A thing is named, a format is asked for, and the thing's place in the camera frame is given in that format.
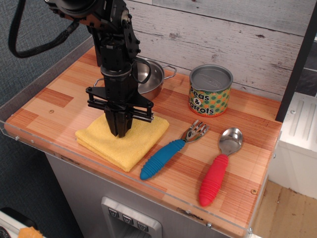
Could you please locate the grey toy fridge cabinet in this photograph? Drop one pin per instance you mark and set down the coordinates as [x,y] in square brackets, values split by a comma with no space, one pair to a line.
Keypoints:
[169,198]

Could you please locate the blue handled fork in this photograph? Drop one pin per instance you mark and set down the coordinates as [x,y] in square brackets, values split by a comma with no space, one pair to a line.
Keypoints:
[157,161]

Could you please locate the red handled spoon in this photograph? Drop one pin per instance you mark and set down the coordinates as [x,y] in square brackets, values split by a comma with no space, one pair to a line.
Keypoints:
[230,142]

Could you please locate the clear acrylic table guard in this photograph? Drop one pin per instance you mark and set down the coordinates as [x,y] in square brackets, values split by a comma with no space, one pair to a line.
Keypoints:
[32,75]

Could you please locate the white plastic furniture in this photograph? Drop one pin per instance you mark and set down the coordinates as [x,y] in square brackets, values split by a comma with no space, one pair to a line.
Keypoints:
[294,162]

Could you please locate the black vertical post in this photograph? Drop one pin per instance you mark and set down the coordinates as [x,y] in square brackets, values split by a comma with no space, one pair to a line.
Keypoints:
[97,44]

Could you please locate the small stainless steel pot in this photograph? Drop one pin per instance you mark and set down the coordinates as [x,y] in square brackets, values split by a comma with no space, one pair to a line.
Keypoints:
[147,73]

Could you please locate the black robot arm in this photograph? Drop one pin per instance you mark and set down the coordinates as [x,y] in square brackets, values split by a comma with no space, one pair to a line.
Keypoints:
[116,46]

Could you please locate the yellow rag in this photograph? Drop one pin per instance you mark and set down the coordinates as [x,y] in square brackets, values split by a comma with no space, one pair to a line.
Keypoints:
[124,152]

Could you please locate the orange object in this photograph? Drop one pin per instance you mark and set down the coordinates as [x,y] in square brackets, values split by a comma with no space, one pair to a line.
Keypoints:
[29,232]

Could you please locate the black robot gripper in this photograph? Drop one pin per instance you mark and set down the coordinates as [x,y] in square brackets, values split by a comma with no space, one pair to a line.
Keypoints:
[120,96]

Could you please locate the dark right frame post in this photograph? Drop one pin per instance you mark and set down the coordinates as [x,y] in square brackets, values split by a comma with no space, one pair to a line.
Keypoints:
[298,66]

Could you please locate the silver dispenser button panel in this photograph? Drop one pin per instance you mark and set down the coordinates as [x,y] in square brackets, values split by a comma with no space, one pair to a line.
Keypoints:
[125,222]

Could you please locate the peas and carrots can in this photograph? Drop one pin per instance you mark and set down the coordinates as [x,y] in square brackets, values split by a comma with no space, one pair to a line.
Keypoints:
[210,87]

